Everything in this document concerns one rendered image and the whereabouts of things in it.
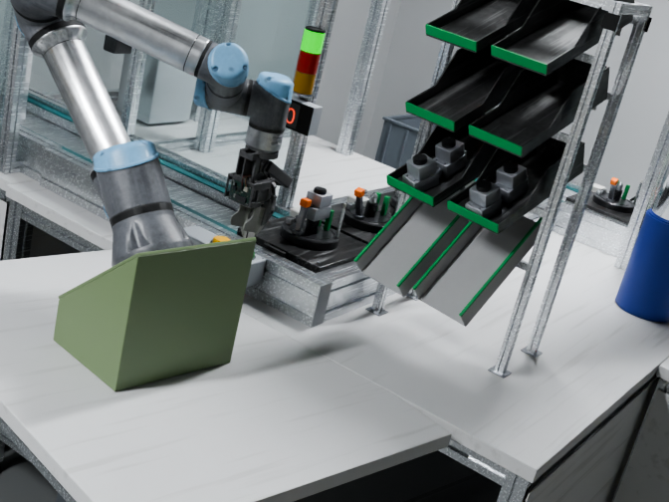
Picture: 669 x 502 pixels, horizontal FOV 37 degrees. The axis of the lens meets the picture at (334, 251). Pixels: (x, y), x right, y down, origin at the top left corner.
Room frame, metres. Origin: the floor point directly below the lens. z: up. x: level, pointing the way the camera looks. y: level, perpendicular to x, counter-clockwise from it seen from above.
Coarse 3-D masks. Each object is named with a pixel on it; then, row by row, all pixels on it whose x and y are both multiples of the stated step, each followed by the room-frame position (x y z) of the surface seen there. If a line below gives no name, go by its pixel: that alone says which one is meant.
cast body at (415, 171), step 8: (408, 160) 2.01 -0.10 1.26; (416, 160) 1.99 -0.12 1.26; (424, 160) 1.99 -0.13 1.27; (432, 160) 2.01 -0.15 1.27; (408, 168) 2.01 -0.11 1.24; (416, 168) 1.99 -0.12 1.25; (424, 168) 1.99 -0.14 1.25; (432, 168) 2.00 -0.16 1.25; (440, 168) 2.05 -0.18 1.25; (408, 176) 2.01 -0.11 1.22; (416, 176) 1.99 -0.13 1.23; (424, 176) 2.00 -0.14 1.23; (432, 176) 2.01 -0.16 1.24; (440, 176) 2.05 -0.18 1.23; (408, 184) 2.00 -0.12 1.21; (416, 184) 1.99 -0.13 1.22; (424, 184) 2.00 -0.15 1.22; (432, 184) 2.02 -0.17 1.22
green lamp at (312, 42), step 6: (306, 30) 2.38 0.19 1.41; (306, 36) 2.38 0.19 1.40; (312, 36) 2.37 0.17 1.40; (318, 36) 2.38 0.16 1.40; (324, 36) 2.39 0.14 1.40; (306, 42) 2.38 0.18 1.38; (312, 42) 2.37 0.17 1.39; (318, 42) 2.38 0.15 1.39; (306, 48) 2.38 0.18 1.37; (312, 48) 2.37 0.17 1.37; (318, 48) 2.38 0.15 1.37
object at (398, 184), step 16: (464, 128) 2.20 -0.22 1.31; (432, 144) 2.13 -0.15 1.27; (464, 144) 2.17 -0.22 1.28; (480, 144) 2.17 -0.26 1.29; (480, 160) 2.05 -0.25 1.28; (400, 176) 2.06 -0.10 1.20; (464, 176) 2.02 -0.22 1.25; (416, 192) 1.98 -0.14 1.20; (432, 192) 2.00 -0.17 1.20; (448, 192) 1.99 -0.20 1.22
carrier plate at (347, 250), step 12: (288, 216) 2.32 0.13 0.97; (240, 228) 2.16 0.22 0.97; (264, 228) 2.19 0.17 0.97; (276, 228) 2.21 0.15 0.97; (264, 240) 2.12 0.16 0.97; (276, 240) 2.14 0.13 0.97; (348, 240) 2.25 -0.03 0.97; (288, 252) 2.08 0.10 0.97; (300, 252) 2.10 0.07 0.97; (312, 252) 2.12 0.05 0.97; (324, 252) 2.13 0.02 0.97; (336, 252) 2.15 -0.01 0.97; (348, 252) 2.17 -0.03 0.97; (300, 264) 2.06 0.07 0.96; (312, 264) 2.05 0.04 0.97; (324, 264) 2.06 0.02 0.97; (336, 264) 2.10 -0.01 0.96
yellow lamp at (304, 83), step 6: (300, 72) 2.38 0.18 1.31; (294, 78) 2.39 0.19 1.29; (300, 78) 2.38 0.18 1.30; (306, 78) 2.37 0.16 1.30; (312, 78) 2.38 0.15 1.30; (294, 84) 2.39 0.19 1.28; (300, 84) 2.37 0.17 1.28; (306, 84) 2.38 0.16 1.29; (312, 84) 2.39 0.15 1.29; (294, 90) 2.38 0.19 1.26; (300, 90) 2.37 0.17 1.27; (306, 90) 2.38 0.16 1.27; (312, 90) 2.39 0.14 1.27
